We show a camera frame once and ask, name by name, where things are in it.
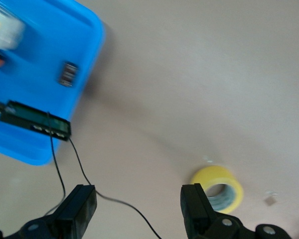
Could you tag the small black terminal block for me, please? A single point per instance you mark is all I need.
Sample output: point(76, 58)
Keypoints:
point(68, 74)

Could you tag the grey switch box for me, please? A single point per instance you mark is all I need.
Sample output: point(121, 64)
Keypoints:
point(5, 30)

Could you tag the yellow tape roll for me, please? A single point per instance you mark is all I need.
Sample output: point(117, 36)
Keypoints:
point(221, 174)

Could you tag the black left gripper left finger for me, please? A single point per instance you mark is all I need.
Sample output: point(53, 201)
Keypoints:
point(74, 211)

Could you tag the clear tape scrap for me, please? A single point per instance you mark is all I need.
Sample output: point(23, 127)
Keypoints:
point(208, 159)
point(271, 193)

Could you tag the blue plastic tray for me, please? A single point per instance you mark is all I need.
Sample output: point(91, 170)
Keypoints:
point(44, 49)

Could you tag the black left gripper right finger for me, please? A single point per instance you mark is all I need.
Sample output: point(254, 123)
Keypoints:
point(196, 211)

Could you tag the green circuit board module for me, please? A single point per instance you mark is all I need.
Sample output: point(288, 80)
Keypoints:
point(27, 117)

